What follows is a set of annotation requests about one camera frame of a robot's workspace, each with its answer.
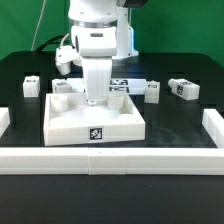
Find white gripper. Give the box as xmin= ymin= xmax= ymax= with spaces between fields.
xmin=81 ymin=57 xmax=112 ymax=104

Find white square tabletop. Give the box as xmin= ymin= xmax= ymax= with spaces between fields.
xmin=43 ymin=92 xmax=145 ymax=146

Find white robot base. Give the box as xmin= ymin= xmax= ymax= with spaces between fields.
xmin=114 ymin=7 xmax=139 ymax=60

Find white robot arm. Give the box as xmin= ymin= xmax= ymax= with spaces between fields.
xmin=68 ymin=0 xmax=148 ymax=104

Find white fiducial marker sheet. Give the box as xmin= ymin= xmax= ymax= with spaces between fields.
xmin=67 ymin=78 xmax=146 ymax=95

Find white U-shaped obstacle fence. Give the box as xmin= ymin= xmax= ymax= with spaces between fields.
xmin=0 ymin=107 xmax=224 ymax=176

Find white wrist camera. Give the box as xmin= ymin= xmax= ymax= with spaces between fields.
xmin=55 ymin=45 xmax=81 ymax=75

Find black cables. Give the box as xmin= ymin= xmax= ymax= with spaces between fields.
xmin=35 ymin=34 xmax=72 ymax=52

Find white thin cable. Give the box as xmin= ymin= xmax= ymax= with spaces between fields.
xmin=30 ymin=0 xmax=47 ymax=52

